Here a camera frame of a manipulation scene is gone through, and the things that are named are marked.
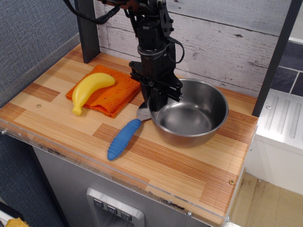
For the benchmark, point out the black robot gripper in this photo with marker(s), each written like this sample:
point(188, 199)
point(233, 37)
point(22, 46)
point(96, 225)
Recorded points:
point(157, 79)

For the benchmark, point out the stainless steel pot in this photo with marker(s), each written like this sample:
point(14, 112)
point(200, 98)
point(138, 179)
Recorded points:
point(195, 119)

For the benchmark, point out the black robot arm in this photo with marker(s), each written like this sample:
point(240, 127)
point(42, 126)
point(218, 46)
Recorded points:
point(152, 26)

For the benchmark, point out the orange folded cloth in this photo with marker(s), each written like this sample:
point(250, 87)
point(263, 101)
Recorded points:
point(111, 100)

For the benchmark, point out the yellow plastic banana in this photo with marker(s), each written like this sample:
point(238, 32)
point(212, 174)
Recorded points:
point(87, 87)

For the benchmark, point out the clear acrylic edge guard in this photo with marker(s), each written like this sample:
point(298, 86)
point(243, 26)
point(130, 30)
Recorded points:
point(209, 218)

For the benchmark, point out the grey toy fridge cabinet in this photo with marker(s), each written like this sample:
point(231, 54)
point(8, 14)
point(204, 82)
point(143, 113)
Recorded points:
point(70, 180)

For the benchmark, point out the silver dispenser button panel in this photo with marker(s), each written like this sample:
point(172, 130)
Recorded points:
point(110, 212)

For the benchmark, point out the white ribbed side counter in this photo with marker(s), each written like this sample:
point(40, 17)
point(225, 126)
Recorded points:
point(276, 151)

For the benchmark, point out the yellow object bottom left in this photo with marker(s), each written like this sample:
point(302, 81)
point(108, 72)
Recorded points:
point(16, 222)

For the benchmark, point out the blue handled metal spoon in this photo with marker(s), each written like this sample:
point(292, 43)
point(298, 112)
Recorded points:
point(122, 139)

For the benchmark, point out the black left upright post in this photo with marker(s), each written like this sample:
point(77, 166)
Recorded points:
point(87, 30)

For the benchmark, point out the black upright post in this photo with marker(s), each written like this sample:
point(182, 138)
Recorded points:
point(277, 55)
point(87, 30)

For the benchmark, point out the black right upright post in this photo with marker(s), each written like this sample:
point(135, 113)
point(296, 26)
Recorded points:
point(277, 55)

